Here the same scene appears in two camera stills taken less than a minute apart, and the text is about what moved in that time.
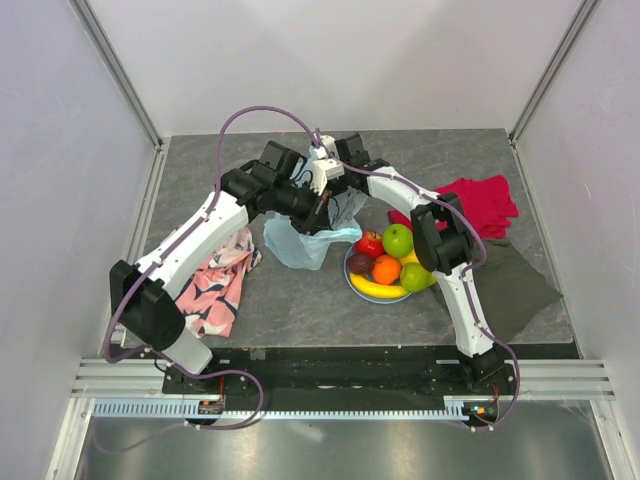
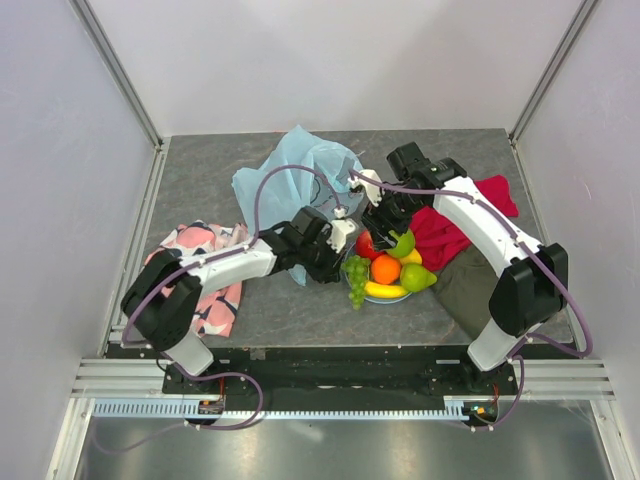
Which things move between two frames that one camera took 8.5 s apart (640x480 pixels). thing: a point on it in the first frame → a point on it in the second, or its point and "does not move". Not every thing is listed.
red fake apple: (371, 244) does not move
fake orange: (386, 270) does not move
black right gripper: (337, 190) → (374, 217)
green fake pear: (414, 277) does not move
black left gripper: (316, 220) → (329, 271)
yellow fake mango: (411, 258) does not move
